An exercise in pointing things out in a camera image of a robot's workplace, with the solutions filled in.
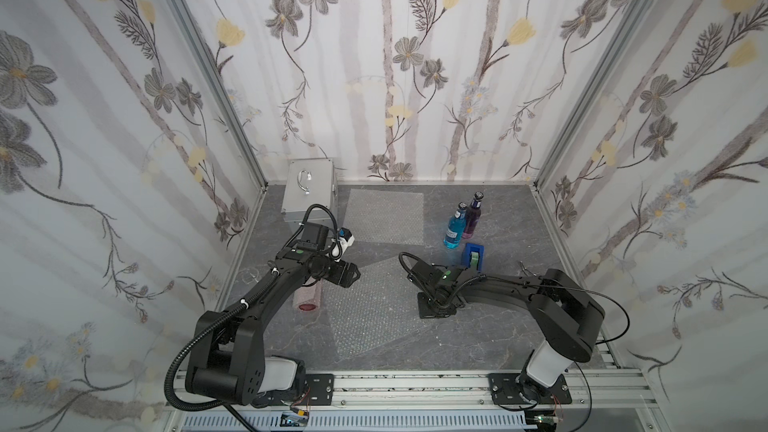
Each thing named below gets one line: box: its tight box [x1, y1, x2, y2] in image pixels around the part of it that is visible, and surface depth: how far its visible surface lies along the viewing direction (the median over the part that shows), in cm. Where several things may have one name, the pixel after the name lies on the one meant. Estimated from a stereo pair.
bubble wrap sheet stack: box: [343, 188, 425, 245], surface depth 113 cm
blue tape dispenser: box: [464, 243, 485, 273], surface depth 94 cm
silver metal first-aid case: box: [281, 158, 337, 224], surface depth 101 cm
